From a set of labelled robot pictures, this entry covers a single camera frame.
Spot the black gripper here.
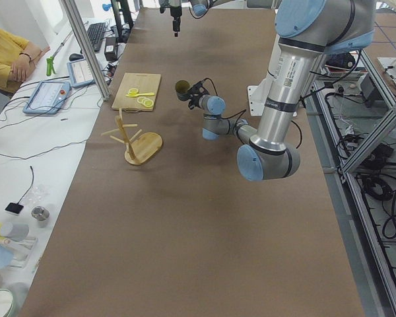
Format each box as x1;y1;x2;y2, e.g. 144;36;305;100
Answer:
170;6;182;37
190;92;203;108

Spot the teal mug yellow inside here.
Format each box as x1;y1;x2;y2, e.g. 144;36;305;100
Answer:
175;80;191;102

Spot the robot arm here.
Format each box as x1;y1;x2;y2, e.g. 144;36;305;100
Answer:
187;1;376;181
158;0;281;37

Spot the wooden cup rack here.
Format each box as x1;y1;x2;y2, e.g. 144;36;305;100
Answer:
100;109;163;166

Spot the steel cup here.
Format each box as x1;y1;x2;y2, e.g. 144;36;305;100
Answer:
31;206;50;228

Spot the grey cup lying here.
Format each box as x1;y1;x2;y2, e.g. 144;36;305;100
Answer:
0;222;29;241

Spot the lemon slice end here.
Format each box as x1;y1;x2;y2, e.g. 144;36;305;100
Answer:
142;99;154;108

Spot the yellow plastic knife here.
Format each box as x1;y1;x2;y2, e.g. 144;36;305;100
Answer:
125;92;155;98

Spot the lemon slice middle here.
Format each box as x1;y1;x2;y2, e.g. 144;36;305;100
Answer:
142;98;152;105

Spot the wooden cutting board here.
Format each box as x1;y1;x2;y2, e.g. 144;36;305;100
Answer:
112;73;162;112

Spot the lemon slice under knife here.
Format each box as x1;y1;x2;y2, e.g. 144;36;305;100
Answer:
127;88;139;96

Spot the black power adapter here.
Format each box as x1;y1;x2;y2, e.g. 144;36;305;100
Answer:
104;37;118;61

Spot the black keyboard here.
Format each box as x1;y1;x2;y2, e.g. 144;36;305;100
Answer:
86;22;107;52

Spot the black computer mouse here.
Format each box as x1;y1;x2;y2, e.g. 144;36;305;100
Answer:
69;53;84;61

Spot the blue teach pendant far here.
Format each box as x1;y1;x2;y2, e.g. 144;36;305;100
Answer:
67;59;95;88

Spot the blue teach pendant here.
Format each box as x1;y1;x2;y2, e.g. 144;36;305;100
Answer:
22;81;71;115
67;59;95;88

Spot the green grabber tool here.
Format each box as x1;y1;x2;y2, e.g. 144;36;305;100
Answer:
46;56;55;77

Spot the brown table mat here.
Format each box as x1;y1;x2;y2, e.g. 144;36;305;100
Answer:
20;9;364;316

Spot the blue teach pendant near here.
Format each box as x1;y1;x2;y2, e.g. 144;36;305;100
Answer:
22;81;71;115

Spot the person in yellow shirt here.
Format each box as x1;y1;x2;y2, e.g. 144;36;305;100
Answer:
0;29;50;95

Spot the small black pad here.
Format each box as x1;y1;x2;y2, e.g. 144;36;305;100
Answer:
5;202;24;215

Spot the clear plastic tray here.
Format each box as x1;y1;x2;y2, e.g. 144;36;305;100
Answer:
5;236;38;269

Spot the green rimmed bowl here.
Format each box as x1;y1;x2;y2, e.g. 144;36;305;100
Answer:
0;289;16;317

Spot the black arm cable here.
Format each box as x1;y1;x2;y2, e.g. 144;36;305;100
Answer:
201;77;303;149

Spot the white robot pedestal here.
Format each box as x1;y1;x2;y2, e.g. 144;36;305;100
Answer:
246;69;300;118

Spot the aluminium frame post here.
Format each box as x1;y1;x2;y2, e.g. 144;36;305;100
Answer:
61;0;110;101

